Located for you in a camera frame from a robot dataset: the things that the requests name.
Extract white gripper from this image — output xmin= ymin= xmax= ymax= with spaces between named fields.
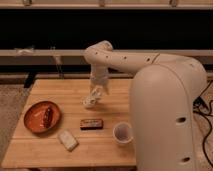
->
xmin=90 ymin=76 xmax=109 ymax=96

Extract clear plastic bottle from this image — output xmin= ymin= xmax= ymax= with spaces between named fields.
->
xmin=83 ymin=88 xmax=102 ymax=109

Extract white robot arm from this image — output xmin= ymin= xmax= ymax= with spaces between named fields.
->
xmin=84 ymin=41 xmax=207 ymax=171

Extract brown rectangular snack bar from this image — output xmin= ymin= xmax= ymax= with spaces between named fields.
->
xmin=80 ymin=119 xmax=103 ymax=130

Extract white paper cup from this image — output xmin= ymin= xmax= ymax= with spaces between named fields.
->
xmin=112 ymin=122 xmax=133 ymax=145

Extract brown snack on plate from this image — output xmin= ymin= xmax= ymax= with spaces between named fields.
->
xmin=43 ymin=107 xmax=53 ymax=128

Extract white sponge block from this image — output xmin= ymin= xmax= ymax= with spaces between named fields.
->
xmin=58 ymin=130 xmax=78 ymax=151

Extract orange round plate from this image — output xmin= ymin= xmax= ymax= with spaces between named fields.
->
xmin=23 ymin=101 xmax=61 ymax=134

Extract black cables on floor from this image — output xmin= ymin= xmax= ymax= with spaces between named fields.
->
xmin=192 ymin=79 xmax=213 ymax=168

